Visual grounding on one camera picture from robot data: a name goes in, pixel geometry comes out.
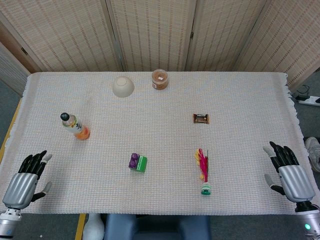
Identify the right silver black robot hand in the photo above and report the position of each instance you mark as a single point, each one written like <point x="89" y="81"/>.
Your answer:
<point x="295" y="181"/>

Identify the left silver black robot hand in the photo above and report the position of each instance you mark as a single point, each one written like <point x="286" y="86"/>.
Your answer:
<point x="21" y="186"/>

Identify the purple toy block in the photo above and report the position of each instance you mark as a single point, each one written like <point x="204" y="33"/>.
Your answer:
<point x="133" y="162"/>

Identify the green toy block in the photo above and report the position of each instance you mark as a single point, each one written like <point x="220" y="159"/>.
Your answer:
<point x="142" y="163"/>

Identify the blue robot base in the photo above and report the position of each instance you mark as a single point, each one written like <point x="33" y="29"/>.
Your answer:
<point x="157" y="228"/>

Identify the white power strip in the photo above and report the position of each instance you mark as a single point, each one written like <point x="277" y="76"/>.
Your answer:
<point x="308" y="101"/>

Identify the orange drink bottle black cap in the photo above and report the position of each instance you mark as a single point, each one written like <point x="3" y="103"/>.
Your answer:
<point x="76" y="126"/>

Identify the white robot torso shell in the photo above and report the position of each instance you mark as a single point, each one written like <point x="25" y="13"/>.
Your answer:
<point x="93" y="227"/>

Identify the feather shuttlecock green base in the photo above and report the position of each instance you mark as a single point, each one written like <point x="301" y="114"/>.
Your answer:
<point x="205" y="170"/>

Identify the brown snack bar packet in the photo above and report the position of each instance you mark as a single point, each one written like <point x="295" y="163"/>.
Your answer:
<point x="201" y="118"/>

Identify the white woven tablecloth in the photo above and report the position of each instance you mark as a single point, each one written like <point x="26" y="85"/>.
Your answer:
<point x="160" y="140"/>

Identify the beige upturned bowl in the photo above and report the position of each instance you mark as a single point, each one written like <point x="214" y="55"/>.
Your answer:
<point x="123" y="87"/>

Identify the clear jar orange snack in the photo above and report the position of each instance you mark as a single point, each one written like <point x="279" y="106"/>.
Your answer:
<point x="160" y="80"/>

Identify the beige woven folding screen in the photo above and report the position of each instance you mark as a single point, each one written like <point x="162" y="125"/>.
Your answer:
<point x="155" y="32"/>

